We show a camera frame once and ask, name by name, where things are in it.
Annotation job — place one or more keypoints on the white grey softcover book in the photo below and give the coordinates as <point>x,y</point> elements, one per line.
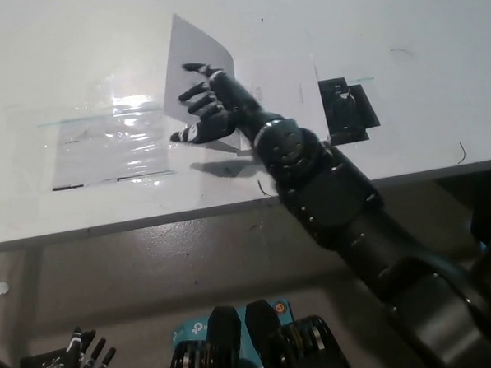
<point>189,51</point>

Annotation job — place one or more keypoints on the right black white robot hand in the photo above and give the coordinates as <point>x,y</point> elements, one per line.
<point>228,98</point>

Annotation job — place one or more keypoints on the grey desk leg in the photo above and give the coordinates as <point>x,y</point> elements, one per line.
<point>33,286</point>

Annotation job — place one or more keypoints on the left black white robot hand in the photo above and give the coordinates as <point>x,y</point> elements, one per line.
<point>88,361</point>

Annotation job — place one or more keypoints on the black flat bracket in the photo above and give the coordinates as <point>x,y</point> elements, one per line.
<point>350,108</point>

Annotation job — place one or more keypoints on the black object under desk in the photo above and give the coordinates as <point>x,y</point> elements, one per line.
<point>477,196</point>

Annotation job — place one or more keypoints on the teal cardboard box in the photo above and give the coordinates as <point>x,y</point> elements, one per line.
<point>191,331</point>

